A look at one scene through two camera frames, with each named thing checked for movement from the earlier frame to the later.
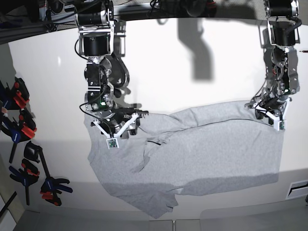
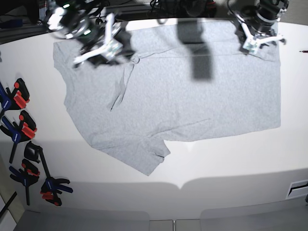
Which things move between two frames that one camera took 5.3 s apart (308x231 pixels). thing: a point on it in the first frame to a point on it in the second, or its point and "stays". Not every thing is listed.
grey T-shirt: [206, 145] to [182, 80]
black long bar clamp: [32, 151] stays
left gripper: [268, 106] to [252, 44]
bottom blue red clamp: [51, 186] stays
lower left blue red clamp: [28, 174] stays
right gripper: [118, 121] to [109, 46]
